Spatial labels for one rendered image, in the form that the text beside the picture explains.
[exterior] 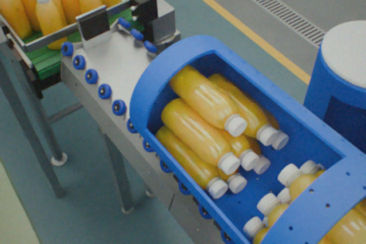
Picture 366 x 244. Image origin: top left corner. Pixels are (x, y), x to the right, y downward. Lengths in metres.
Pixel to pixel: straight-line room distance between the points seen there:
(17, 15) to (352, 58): 1.02
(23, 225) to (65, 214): 1.23
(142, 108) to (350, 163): 0.41
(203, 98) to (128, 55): 0.53
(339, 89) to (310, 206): 0.55
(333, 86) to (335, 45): 0.12
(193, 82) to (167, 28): 0.79
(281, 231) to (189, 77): 0.37
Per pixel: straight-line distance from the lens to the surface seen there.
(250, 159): 0.89
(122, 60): 1.33
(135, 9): 1.46
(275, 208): 0.80
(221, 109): 0.84
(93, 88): 1.26
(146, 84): 0.87
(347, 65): 1.19
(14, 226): 0.90
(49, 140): 2.12
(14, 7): 1.46
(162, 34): 1.65
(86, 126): 2.39
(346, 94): 1.19
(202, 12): 3.04
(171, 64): 0.86
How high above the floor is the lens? 1.82
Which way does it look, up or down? 49 degrees down
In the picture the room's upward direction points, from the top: 2 degrees counter-clockwise
